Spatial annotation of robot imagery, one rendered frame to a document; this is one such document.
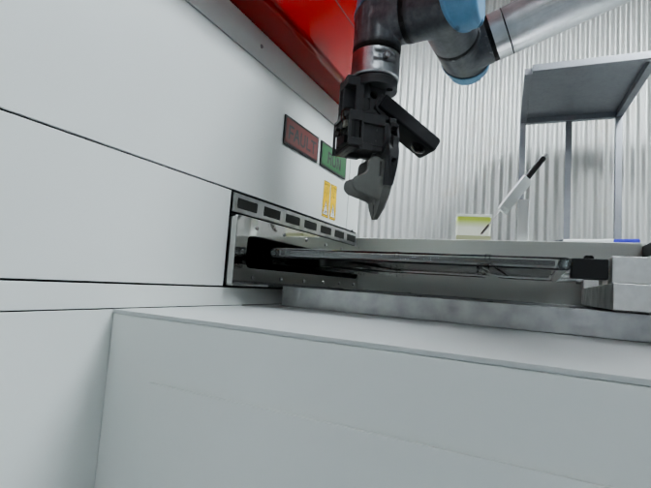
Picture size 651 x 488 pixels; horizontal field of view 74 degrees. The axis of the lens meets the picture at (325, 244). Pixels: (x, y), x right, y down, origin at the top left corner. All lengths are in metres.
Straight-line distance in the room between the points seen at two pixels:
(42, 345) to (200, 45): 0.37
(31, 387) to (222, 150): 0.33
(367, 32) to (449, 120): 2.55
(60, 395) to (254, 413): 0.18
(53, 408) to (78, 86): 0.28
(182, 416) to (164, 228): 0.21
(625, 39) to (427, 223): 1.59
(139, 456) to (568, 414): 0.35
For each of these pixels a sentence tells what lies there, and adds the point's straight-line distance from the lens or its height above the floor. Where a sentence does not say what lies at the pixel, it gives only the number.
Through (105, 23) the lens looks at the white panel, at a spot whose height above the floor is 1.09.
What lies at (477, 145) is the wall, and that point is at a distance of 3.16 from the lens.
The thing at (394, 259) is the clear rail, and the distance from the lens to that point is 0.53.
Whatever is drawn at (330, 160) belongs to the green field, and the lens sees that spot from 0.86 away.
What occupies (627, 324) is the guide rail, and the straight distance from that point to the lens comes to 0.57.
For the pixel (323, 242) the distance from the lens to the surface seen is 0.80.
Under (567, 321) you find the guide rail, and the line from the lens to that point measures 0.57.
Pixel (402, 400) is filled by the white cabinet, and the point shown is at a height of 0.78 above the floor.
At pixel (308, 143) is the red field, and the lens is 0.79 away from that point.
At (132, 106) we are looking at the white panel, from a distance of 0.50.
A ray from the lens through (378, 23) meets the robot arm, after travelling 0.73.
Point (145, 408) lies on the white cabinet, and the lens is 0.45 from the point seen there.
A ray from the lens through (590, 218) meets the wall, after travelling 3.04.
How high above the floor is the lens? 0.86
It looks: 5 degrees up
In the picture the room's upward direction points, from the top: 4 degrees clockwise
